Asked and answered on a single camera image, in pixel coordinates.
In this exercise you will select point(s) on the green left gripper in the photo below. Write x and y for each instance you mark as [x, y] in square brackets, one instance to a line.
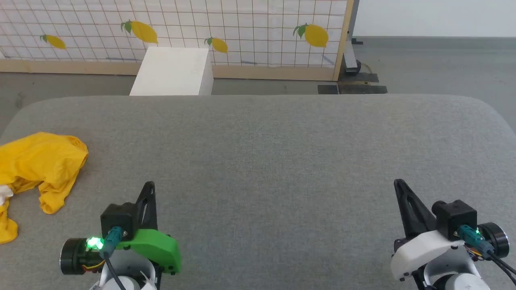
[155, 245]

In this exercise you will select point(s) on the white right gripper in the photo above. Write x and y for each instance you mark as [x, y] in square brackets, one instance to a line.
[423, 249]

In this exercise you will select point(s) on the yellow printed garment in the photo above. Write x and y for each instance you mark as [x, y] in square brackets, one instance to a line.
[38, 165]

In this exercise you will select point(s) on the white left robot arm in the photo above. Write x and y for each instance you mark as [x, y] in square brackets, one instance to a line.
[74, 255]

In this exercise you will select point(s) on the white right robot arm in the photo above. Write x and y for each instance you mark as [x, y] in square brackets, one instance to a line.
[494, 239]

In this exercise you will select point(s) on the white rectangular box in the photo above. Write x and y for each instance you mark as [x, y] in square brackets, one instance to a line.
[173, 72]

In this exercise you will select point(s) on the grey metal partition support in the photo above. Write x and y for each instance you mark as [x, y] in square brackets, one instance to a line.
[351, 56]

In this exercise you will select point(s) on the lemon print tiled partition screen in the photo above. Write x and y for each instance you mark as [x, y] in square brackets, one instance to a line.
[250, 44]

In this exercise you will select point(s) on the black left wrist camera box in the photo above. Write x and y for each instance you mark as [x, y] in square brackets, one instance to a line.
[117, 219]

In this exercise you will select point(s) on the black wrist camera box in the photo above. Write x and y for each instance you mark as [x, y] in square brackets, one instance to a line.
[117, 219]
[455, 217]

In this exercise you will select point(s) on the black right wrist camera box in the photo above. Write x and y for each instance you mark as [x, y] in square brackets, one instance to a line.
[455, 217]

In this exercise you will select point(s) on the black floor base plate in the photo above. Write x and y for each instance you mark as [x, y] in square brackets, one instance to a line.
[360, 86]

